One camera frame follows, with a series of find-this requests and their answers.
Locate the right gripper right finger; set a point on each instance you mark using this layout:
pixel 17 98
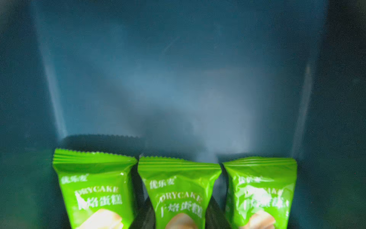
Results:
pixel 215 218

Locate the teal drawer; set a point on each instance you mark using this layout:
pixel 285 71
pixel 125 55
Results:
pixel 207 81

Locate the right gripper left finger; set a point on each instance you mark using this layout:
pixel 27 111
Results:
pixel 145 218

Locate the green cookie packet one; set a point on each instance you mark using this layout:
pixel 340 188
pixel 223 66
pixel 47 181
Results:
pixel 97 188

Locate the green cookie packet two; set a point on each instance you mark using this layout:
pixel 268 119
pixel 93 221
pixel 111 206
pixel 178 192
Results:
pixel 179 190

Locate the green cookie packet three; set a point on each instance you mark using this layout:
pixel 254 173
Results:
pixel 260 192

